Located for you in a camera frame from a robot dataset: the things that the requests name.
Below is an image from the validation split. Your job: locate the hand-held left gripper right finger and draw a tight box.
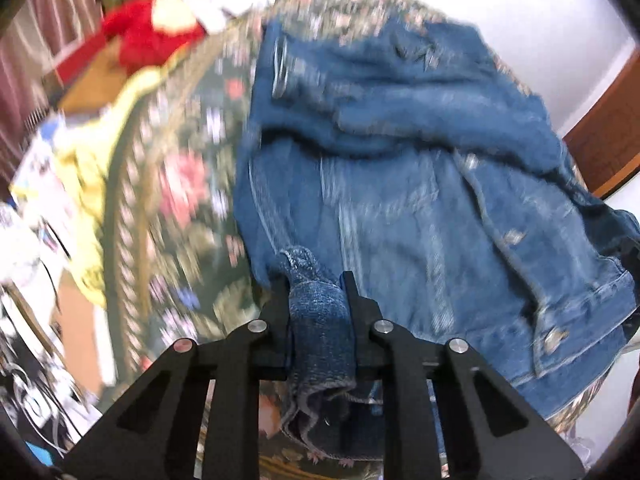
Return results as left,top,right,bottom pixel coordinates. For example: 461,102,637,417
339,270,587,480

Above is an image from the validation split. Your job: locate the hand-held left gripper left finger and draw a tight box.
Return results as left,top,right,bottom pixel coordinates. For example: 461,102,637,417
62,272,294,480

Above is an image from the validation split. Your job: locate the blue denim jacket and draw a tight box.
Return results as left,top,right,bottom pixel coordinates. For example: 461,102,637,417
232,20,640,466

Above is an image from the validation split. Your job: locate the floral bedspread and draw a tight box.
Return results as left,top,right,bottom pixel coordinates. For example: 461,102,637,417
97,0,618,480

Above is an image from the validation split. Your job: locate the pale yellow cloth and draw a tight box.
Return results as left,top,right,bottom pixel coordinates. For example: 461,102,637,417
9,67,169,309

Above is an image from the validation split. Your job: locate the floor clutter pile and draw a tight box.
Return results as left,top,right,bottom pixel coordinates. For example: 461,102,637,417
0,110,107,463

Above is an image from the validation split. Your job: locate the brown cardboard box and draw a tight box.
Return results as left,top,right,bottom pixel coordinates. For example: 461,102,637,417
56,49,134,112

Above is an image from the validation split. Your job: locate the red plush toy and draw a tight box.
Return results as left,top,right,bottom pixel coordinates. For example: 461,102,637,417
102,0,207,74

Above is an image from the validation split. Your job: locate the brown wooden door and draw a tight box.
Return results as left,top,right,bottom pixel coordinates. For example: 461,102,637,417
562,45,640,202

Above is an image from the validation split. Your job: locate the striped pink curtain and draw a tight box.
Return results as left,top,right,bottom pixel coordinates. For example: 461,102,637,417
0,0,107,161

